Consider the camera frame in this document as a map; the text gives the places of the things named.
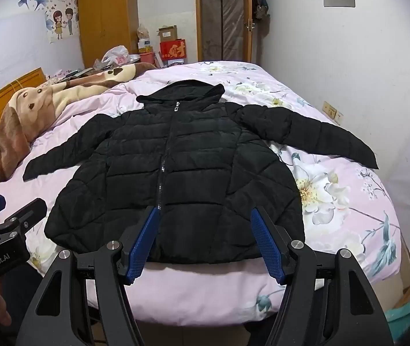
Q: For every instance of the doorway with grey curtain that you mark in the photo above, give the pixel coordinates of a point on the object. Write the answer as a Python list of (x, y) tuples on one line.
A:
[(223, 18)]

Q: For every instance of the red gift box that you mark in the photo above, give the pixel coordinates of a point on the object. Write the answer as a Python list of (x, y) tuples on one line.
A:
[(173, 49)]

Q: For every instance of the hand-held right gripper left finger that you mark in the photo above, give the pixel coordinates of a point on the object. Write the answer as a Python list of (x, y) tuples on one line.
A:
[(142, 245)]

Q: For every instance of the black puffer jacket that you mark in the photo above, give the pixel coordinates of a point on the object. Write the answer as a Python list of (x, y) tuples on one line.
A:
[(190, 169)]

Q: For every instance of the wall socket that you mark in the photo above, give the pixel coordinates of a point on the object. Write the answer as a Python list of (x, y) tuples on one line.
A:
[(339, 117), (329, 109)]

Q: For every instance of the pink bucket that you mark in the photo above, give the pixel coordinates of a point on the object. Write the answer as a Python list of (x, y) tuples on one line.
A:
[(147, 58)]

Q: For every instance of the clear snack bag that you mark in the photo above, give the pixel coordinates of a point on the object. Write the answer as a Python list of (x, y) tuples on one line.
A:
[(142, 33)]

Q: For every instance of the wooden door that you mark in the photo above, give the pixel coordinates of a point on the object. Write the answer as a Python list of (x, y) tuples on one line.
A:
[(251, 14)]

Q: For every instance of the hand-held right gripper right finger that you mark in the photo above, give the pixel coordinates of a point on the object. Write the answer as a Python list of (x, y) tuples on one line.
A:
[(269, 248)]

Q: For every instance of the blue flower wall sticker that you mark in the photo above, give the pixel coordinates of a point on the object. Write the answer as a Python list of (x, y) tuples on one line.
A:
[(33, 0)]

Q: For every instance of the cardboard box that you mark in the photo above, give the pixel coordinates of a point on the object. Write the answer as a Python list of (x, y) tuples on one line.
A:
[(167, 34)]

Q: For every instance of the hanging bags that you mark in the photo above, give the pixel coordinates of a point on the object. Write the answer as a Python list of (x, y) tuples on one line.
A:
[(261, 3)]

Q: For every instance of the wooden wardrobe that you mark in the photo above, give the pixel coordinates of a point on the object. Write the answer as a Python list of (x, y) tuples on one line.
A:
[(107, 18)]

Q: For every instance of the white plastic bag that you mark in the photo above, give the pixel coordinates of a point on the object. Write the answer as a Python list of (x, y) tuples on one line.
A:
[(116, 56)]

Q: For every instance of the cartoon couple wall poster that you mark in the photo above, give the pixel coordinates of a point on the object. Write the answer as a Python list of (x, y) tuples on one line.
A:
[(62, 23)]

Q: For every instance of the brown dog print blanket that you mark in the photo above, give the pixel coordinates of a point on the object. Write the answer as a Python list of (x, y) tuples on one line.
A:
[(13, 129)]

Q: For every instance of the pink floral bed sheet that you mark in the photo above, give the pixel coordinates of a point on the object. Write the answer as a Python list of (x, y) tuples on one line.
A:
[(334, 205)]

